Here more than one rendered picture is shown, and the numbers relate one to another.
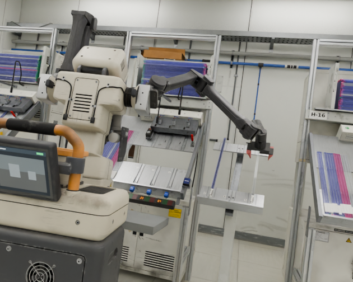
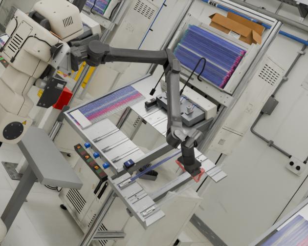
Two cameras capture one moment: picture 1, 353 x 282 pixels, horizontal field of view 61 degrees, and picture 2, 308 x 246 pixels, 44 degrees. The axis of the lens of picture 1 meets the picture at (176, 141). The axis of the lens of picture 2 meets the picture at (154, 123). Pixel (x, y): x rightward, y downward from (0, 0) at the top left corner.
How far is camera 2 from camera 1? 1.15 m
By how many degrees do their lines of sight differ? 31
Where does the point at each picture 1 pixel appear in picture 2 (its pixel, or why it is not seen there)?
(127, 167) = (103, 125)
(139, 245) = (93, 205)
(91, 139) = (14, 76)
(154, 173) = (117, 141)
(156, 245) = not seen: hidden behind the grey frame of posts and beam
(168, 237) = (115, 214)
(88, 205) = not seen: outside the picture
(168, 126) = not seen: hidden behind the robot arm
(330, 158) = (305, 230)
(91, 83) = (27, 28)
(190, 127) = (188, 115)
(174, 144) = (163, 125)
